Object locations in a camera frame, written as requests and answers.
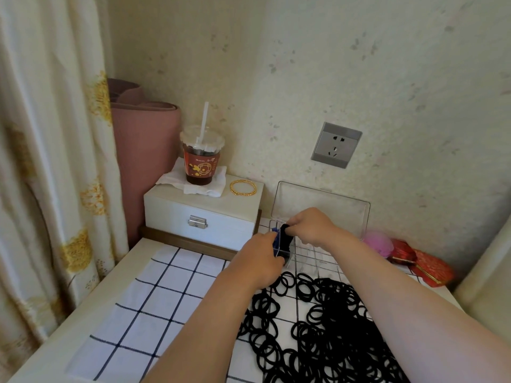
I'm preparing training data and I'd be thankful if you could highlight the person's left hand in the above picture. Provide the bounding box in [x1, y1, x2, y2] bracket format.
[224, 233, 286, 293]

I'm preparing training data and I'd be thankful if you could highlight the person's right hand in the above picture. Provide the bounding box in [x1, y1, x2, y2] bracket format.
[285, 207, 345, 248]

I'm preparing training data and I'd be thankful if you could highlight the person's left forearm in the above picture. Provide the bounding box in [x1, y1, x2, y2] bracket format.
[142, 268, 265, 383]

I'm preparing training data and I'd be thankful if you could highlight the person's right forearm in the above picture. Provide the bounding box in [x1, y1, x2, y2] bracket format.
[320, 226, 511, 383]

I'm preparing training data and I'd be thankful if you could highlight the clear plastic organizer box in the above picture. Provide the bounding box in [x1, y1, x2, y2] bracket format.
[255, 180, 371, 285]

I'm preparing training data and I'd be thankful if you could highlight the gold bangle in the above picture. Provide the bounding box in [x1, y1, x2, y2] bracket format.
[229, 179, 258, 198]

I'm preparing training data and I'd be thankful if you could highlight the white jewelry box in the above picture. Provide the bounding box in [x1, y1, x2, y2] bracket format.
[144, 174, 265, 252]

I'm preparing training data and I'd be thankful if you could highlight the pink fluffy puff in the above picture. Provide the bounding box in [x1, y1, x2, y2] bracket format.
[363, 230, 395, 258]

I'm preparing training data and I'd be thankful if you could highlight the pile of black hair bands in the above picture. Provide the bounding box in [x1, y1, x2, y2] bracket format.
[237, 271, 411, 383]

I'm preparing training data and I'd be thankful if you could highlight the small red embroidered pouch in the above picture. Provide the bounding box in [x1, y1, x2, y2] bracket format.
[388, 239, 418, 265]

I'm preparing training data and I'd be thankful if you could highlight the plastic cup with dark drink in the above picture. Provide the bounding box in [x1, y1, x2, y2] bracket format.
[180, 124, 226, 186]

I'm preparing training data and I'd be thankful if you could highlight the white paper napkin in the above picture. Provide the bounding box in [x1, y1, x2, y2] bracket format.
[155, 157, 228, 198]

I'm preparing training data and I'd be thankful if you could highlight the white black checkered cloth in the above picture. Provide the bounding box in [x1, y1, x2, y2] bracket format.
[66, 217, 404, 383]

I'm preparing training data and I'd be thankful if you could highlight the white drinking straw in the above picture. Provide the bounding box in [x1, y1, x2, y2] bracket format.
[197, 101, 210, 145]

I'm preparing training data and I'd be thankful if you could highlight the pink rolled mat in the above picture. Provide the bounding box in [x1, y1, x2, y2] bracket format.
[106, 78, 183, 250]

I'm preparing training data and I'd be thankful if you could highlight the cream floral curtain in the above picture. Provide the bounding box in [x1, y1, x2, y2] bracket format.
[0, 0, 130, 379]

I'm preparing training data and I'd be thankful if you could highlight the grey wall socket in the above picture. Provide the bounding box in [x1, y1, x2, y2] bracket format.
[311, 122, 363, 169]

